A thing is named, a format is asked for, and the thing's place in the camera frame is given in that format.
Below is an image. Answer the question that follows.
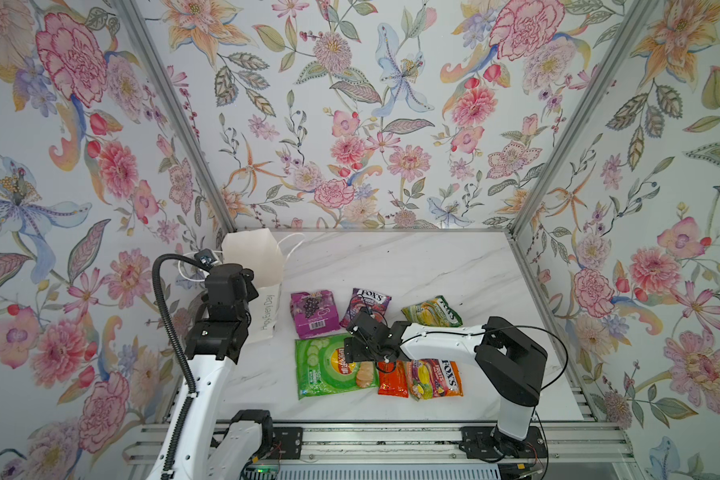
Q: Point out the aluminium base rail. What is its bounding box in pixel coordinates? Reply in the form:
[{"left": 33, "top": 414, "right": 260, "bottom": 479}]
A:
[{"left": 122, "top": 421, "right": 637, "bottom": 466}]

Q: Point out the purple grape snack pack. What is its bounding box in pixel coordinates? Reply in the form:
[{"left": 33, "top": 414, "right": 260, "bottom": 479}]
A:
[{"left": 290, "top": 290, "right": 341, "bottom": 340}]

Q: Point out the red snack packet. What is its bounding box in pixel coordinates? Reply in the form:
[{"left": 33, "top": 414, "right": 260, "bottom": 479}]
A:
[{"left": 376, "top": 361, "right": 409, "bottom": 398}]

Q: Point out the white paper gift bag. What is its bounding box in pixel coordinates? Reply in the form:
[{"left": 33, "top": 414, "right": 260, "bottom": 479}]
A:
[{"left": 221, "top": 229, "right": 305, "bottom": 343}]

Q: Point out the purple Fox's candy bag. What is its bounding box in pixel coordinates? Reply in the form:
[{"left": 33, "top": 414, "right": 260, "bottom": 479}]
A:
[{"left": 339, "top": 288, "right": 392, "bottom": 329}]

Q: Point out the aluminium corner post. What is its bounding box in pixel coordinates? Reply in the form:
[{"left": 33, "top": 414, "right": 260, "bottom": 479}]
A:
[
  {"left": 507, "top": 0, "right": 655, "bottom": 241},
  {"left": 114, "top": 0, "right": 237, "bottom": 233}
]

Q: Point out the green yellow Fox's candy bag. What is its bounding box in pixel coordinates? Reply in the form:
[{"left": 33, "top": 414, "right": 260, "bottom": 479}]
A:
[{"left": 402, "top": 295, "right": 463, "bottom": 328}]

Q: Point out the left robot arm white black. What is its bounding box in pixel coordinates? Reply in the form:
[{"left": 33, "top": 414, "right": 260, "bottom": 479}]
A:
[{"left": 148, "top": 253, "right": 274, "bottom": 479}]

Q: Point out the left aluminium corner post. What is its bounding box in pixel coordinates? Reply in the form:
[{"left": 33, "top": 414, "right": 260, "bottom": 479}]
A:
[{"left": 114, "top": 0, "right": 237, "bottom": 233}]

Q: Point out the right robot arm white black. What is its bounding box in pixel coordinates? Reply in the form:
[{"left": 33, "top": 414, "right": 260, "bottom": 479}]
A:
[{"left": 344, "top": 312, "right": 548, "bottom": 463}]

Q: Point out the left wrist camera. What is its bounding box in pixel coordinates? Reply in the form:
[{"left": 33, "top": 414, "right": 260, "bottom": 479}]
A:
[{"left": 194, "top": 249, "right": 218, "bottom": 272}]

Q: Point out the multicolour Fox's candy bag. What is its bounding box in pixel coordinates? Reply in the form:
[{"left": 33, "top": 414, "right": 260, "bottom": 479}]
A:
[{"left": 403, "top": 359, "right": 464, "bottom": 400}]

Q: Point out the right aluminium corner post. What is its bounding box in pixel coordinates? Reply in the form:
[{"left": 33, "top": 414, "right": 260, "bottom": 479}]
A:
[{"left": 507, "top": 0, "right": 655, "bottom": 241}]

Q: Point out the green Lays chips bag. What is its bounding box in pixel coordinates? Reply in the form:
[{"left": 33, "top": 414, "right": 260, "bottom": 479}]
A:
[{"left": 295, "top": 334, "right": 380, "bottom": 399}]

